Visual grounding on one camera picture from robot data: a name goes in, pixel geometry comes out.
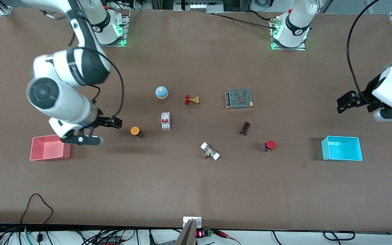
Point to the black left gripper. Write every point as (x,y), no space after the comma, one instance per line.
(366,95)

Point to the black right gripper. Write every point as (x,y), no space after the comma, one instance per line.
(102,121)

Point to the yellow mushroom push button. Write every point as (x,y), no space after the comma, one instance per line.
(135,131)

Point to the red mushroom push button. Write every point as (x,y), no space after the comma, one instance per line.
(270,145)

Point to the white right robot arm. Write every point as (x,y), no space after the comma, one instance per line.
(63,98)

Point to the cyan plastic bin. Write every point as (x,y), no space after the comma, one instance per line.
(341,151)

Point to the blue service bell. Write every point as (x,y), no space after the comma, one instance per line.
(161,92)

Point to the pink plastic bin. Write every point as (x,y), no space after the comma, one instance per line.
(49,151)

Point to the steel fitting white ends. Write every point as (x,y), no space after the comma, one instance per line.
(210,151)

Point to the dark cylindrical capacitor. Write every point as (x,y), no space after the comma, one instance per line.
(245,128)

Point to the metal mesh power supply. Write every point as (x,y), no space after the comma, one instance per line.
(239,98)

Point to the red digit display module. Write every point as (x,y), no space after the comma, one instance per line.
(202,233)

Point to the red clip lead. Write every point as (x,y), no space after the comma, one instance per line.
(226,234)

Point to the white circuit breaker red switch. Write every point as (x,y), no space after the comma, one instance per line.
(165,121)

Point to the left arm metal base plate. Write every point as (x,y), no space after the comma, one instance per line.
(303,47)

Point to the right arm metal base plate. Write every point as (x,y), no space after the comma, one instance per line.
(125,34)

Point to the silver camera mount bracket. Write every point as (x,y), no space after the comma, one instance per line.
(190,231)

